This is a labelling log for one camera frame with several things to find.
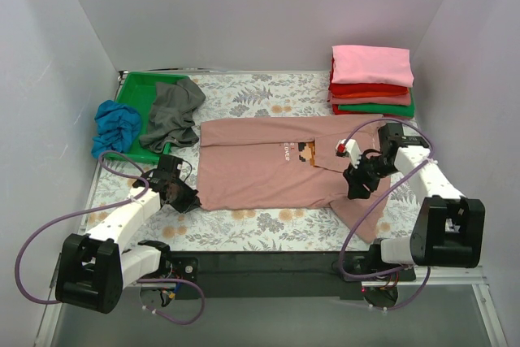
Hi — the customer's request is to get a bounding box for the aluminium frame rail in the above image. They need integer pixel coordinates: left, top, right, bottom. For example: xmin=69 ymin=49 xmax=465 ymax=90
xmin=36 ymin=267 xmax=506 ymax=346

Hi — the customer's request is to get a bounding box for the bottom pink folded t-shirt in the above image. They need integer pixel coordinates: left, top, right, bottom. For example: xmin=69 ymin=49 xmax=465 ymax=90
xmin=383 ymin=114 xmax=414 ymax=120

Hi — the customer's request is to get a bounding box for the blue crumpled t-shirt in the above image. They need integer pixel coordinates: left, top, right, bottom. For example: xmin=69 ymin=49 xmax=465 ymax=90
xmin=91 ymin=100 xmax=142 ymax=158

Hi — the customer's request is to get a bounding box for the grey t-shirt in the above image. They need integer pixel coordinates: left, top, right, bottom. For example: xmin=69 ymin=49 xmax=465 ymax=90
xmin=139 ymin=77 xmax=206 ymax=154

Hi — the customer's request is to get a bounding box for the salmon folded t-shirt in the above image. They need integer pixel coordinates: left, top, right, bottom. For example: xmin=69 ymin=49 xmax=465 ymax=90
xmin=327 ymin=93 xmax=413 ymax=106

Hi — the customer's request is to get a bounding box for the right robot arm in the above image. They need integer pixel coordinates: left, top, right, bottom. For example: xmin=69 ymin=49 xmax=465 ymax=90
xmin=335 ymin=119 xmax=485 ymax=280

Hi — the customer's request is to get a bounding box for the light pink folded t-shirt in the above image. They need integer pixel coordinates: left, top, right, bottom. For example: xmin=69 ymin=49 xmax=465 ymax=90
xmin=332 ymin=45 xmax=414 ymax=88

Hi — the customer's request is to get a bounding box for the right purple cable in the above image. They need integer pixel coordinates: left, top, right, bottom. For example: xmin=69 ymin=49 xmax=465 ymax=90
xmin=337 ymin=117 xmax=436 ymax=312

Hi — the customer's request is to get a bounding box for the orange folded t-shirt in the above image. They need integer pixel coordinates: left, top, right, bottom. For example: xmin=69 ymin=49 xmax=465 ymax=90
xmin=329 ymin=92 xmax=409 ymax=100

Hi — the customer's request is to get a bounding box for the dusty pink printed t-shirt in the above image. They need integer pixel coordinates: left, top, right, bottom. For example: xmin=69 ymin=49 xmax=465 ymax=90
xmin=197 ymin=115 xmax=391 ymax=227

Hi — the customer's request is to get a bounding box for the green folded t-shirt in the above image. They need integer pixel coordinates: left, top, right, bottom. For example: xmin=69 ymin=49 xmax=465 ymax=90
xmin=330 ymin=93 xmax=415 ymax=118

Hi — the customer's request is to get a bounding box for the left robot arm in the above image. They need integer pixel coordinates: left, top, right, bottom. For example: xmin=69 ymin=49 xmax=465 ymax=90
xmin=55 ymin=154 xmax=200 ymax=314

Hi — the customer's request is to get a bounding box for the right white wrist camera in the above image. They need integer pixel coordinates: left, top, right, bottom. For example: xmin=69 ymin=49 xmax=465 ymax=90
xmin=336 ymin=139 xmax=362 ymax=168

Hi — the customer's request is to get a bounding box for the green plastic tray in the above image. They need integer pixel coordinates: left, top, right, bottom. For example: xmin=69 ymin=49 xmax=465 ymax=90
xmin=115 ymin=72 xmax=186 ymax=165

